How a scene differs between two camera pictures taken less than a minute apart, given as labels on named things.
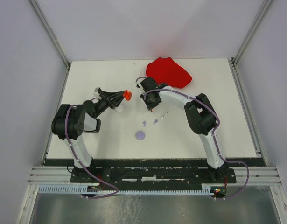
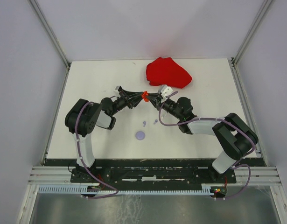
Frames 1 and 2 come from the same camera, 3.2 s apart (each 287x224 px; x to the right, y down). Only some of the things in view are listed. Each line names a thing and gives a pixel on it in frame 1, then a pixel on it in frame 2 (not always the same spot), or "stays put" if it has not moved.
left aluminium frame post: x=49 y=32 stays put
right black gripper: x=150 y=106 -> x=155 y=96
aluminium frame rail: x=61 y=175 stays put
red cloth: x=165 y=70 stays put
